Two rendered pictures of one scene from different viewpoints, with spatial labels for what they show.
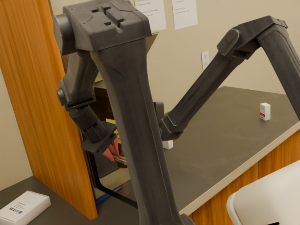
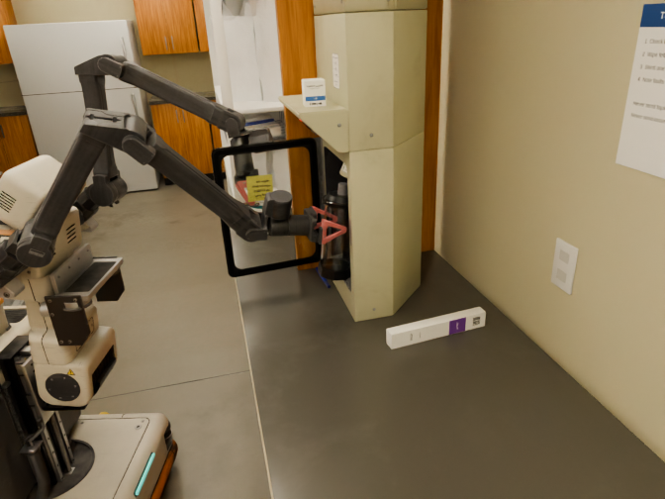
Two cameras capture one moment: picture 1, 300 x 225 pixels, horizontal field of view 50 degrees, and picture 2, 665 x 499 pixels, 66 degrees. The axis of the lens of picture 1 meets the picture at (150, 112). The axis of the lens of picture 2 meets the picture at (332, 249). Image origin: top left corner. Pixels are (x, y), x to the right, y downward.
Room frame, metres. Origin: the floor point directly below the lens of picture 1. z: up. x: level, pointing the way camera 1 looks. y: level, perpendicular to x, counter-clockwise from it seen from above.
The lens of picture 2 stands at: (1.74, -1.11, 1.70)
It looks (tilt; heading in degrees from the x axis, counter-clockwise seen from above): 24 degrees down; 116
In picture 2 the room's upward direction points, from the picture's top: 3 degrees counter-clockwise
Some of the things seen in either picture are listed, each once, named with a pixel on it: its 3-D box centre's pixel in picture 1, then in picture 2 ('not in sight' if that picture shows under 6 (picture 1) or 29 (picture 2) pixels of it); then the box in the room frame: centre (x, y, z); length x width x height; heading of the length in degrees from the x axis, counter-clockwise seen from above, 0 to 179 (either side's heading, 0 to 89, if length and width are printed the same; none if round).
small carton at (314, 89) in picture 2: not in sight; (314, 92); (1.14, 0.04, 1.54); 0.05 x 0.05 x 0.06; 35
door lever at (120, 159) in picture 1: (123, 156); not in sight; (0.85, 0.09, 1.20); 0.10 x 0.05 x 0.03; 44
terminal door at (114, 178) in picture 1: (115, 149); (270, 209); (0.93, 0.12, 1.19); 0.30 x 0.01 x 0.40; 44
